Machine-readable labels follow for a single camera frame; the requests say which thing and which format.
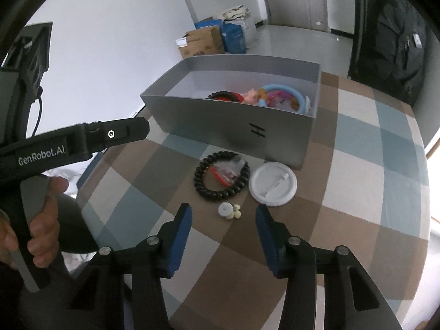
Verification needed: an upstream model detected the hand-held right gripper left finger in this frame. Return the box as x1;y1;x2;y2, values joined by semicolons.
70;203;193;330

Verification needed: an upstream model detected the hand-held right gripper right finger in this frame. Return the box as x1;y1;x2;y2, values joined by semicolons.
255;203;403;330

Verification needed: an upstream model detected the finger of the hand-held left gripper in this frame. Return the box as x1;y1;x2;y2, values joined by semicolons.
84;117;150;153

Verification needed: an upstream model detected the white round badge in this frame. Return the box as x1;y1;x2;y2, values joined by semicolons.
248;163;298;207

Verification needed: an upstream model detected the small white charm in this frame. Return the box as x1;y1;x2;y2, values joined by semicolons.
218;203;243;220

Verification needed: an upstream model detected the black spiral hair tie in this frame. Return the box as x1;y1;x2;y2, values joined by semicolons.
193;151;250;200
206;90;243;103

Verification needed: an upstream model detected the grey cardboard storage box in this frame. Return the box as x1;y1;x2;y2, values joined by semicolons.
140;54;323;171

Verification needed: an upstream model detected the pink pig toy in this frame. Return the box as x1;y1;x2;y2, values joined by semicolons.
242;89;267;105

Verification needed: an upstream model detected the blue ring bracelet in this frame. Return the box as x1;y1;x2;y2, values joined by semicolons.
259;83;312;114

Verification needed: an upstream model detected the person's left hand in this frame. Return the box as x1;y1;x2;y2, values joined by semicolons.
0;176;69;273

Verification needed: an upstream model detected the checkered tablecloth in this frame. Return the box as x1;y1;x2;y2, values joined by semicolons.
76;72;432;330

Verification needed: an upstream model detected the brown cardboard box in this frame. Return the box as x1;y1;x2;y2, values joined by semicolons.
176;26;226;59

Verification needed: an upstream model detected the blue carton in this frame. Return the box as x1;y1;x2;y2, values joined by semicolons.
194;16;249;54

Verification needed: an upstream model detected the clear plastic bag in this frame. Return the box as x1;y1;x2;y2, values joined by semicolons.
242;15;258;45

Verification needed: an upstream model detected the bright window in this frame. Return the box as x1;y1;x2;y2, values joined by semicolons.
423;134;440;244

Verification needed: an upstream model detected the black backpack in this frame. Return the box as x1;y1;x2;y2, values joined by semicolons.
357;0;430;107

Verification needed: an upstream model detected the black cable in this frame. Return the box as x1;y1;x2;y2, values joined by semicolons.
32;87;45;136

